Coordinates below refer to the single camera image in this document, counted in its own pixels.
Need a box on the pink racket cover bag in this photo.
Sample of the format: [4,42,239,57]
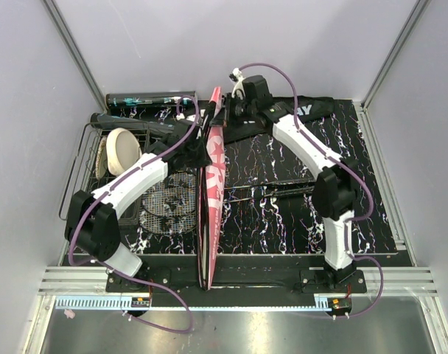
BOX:
[197,86,225,291]

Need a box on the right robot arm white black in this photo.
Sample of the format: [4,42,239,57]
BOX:
[224,69,357,293]

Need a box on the black racket upper handle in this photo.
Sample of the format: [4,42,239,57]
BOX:
[225,178,315,190]

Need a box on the black teal shuttlecock tube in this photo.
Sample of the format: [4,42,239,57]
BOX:
[105,91,197,108]

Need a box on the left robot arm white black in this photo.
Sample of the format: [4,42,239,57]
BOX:
[65,119,209,292]

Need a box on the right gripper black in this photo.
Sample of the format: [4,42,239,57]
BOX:
[210,94,256,130]

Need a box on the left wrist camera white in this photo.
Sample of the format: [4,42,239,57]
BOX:
[175,114,201,125]

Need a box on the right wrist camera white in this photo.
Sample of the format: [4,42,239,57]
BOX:
[229,68,245,100]

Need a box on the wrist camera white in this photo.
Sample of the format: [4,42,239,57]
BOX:
[175,114,201,125]
[229,68,245,100]

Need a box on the black racket bag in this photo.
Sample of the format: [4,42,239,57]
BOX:
[223,95,335,145]

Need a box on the black wire basket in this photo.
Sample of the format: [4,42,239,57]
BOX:
[58,123,151,226]

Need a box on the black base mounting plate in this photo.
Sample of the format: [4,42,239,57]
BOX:
[105,267,368,299]

